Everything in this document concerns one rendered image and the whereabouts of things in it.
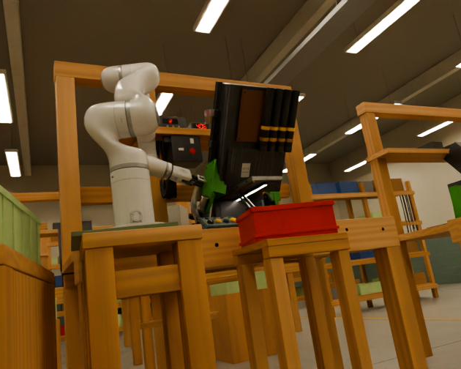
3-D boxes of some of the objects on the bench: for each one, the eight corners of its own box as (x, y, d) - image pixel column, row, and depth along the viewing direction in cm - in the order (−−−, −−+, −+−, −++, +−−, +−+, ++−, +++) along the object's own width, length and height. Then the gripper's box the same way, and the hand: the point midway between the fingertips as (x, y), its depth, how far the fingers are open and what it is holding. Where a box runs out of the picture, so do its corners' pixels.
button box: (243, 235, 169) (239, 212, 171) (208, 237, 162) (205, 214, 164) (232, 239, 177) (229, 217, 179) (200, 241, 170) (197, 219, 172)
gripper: (163, 170, 207) (197, 181, 214) (166, 186, 192) (201, 197, 199) (169, 157, 204) (203, 169, 211) (172, 172, 190) (208, 184, 197)
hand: (198, 181), depth 204 cm, fingers closed on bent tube, 3 cm apart
